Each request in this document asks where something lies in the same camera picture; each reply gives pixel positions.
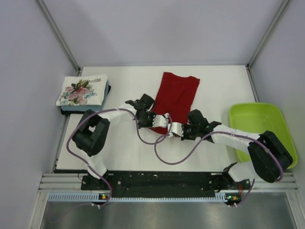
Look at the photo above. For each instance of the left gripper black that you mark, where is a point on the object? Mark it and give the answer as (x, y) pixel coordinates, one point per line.
(149, 125)

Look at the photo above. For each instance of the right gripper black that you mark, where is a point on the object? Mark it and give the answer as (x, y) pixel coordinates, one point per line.
(185, 137)

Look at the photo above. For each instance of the red t shirt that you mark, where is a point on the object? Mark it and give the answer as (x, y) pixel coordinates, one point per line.
(175, 96)

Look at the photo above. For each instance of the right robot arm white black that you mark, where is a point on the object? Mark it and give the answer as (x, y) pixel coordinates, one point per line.
(268, 156)

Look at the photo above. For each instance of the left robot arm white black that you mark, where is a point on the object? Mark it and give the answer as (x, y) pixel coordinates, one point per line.
(91, 132)

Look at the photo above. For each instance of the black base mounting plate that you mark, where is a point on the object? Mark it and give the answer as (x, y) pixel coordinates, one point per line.
(163, 184)

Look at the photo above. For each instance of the white floral folded t shirt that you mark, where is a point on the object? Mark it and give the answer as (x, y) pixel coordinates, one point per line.
(83, 90)

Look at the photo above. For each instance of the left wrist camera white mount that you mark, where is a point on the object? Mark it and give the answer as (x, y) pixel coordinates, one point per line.
(161, 120)

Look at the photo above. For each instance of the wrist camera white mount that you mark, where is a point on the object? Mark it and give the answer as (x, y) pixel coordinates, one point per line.
(175, 129)
(161, 120)

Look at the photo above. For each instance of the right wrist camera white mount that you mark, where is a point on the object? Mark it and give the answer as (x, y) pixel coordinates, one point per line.
(175, 129)

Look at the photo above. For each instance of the right corner aluminium post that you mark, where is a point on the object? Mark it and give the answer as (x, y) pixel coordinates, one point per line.
(269, 32)

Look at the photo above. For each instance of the corner aluminium post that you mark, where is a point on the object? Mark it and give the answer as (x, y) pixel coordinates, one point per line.
(57, 34)
(269, 32)

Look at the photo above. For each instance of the white slotted cable duct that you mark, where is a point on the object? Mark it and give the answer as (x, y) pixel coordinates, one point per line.
(97, 197)

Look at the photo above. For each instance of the left corner aluminium post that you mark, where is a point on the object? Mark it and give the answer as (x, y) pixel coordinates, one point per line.
(57, 34)

